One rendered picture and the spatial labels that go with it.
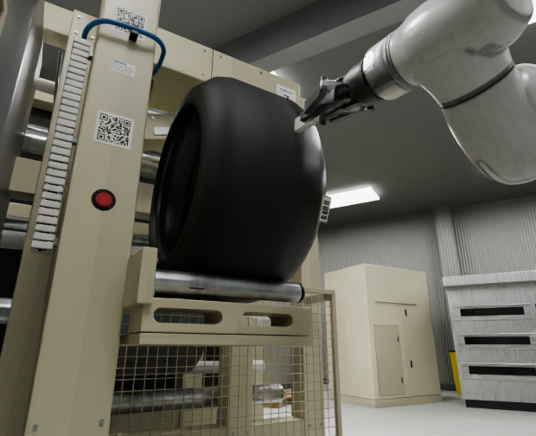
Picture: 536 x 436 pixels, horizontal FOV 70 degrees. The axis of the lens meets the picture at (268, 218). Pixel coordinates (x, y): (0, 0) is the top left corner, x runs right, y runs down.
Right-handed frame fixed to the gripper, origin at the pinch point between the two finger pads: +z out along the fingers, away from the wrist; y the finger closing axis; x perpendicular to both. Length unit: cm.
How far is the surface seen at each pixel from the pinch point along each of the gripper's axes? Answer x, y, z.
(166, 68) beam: -34, 18, 55
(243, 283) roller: 33.9, 5.8, 11.0
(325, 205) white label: 15.6, -9.5, 4.5
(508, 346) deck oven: 76, -523, 245
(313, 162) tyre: 7.3, -4.2, 2.7
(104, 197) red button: 19.4, 33.7, 20.2
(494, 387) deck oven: 131, -512, 260
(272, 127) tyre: 1.9, 5.7, 3.8
